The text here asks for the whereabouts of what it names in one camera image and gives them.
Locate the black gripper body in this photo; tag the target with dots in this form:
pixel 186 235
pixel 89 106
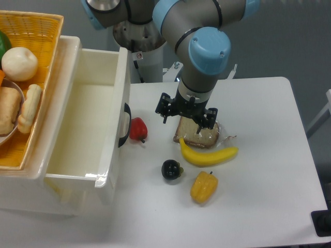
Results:
pixel 189 104

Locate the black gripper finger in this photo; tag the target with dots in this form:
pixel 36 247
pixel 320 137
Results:
pixel 206 119
pixel 164 106

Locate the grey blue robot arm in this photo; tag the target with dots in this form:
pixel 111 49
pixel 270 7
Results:
pixel 192 29

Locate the dark purple mangosteen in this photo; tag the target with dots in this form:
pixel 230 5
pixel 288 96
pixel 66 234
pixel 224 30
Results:
pixel 171 170

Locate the wrapped bread slice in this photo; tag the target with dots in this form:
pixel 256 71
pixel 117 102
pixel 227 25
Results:
pixel 206 138

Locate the red bell pepper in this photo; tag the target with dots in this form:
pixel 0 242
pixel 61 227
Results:
pixel 138 130

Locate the yellow banana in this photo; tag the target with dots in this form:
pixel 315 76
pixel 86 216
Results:
pixel 204 159

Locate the yellow bell pepper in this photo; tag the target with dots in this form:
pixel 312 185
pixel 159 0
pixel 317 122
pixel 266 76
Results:
pixel 203 187

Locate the white open drawer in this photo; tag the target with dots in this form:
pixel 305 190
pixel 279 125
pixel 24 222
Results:
pixel 85 155

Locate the beige bone-shaped biscuit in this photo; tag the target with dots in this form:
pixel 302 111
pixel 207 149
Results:
pixel 29 108

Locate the yellow woven basket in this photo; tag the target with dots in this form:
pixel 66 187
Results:
pixel 38 32

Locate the white round bun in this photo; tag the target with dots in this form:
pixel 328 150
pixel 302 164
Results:
pixel 19 64

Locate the black device at edge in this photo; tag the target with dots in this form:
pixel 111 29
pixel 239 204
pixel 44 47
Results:
pixel 321 222

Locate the tan bread loaf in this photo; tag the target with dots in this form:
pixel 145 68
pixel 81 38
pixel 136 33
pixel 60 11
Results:
pixel 10 105

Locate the grey bowl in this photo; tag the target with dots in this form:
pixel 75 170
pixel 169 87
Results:
pixel 10 84

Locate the white drawer cabinet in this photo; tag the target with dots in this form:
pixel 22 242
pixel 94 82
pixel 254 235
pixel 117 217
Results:
pixel 29 189

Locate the orange item in basket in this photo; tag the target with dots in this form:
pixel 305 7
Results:
pixel 2 76

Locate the green pepper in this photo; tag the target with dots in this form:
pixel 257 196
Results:
pixel 5 44

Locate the black drawer handle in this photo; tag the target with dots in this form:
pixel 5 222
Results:
pixel 127 119

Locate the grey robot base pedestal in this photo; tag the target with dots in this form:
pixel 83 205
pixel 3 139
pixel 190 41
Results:
pixel 145 45

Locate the white frame at right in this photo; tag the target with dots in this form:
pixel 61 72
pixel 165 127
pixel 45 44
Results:
pixel 322 116

